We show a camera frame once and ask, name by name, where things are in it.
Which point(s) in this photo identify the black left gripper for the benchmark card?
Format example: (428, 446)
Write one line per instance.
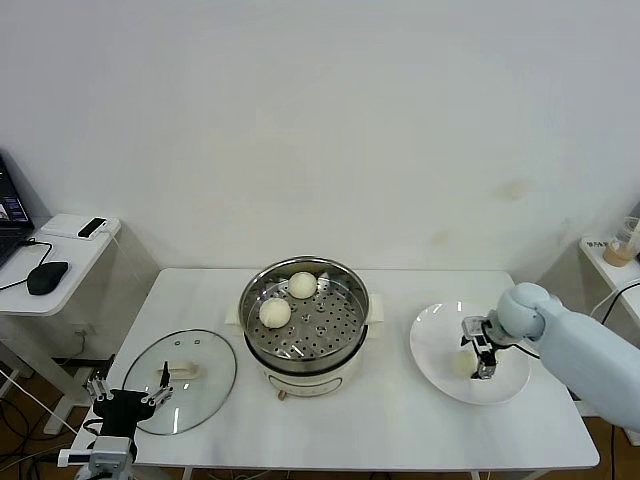
(120, 410)

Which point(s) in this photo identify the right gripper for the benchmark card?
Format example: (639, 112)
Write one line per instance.
(489, 337)

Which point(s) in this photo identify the white steamed baozi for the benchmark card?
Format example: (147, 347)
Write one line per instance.
(302, 286)
(461, 365)
(275, 314)

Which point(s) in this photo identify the round glass lid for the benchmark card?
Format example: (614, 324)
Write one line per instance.
(200, 370)

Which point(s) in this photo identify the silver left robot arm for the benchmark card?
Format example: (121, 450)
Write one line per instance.
(112, 457)

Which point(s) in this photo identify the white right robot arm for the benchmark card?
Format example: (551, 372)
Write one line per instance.
(575, 345)

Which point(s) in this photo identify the stainless steel steamer basket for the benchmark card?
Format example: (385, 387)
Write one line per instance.
(325, 325)

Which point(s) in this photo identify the white round plate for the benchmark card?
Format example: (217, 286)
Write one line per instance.
(435, 330)

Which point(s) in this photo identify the white laptop desk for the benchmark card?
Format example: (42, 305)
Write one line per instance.
(45, 305)

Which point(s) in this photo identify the black computer mouse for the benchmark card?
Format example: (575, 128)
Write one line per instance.
(46, 277)

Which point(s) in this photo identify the black and white phone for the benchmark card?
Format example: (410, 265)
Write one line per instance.
(92, 227)

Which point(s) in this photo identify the cream cooker heater base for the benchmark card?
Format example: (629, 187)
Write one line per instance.
(310, 385)

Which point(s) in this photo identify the plastic cup brown drink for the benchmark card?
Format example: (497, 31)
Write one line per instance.
(615, 255)

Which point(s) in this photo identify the white flat box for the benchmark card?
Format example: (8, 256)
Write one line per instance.
(57, 229)

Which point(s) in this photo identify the clear plastic cup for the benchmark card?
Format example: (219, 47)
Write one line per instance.
(632, 235)

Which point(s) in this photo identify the black laptop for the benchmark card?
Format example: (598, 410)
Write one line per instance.
(10, 220)

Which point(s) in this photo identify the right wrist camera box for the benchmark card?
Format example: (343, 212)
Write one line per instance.
(471, 326)

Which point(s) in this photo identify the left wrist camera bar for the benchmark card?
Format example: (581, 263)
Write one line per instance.
(75, 458)

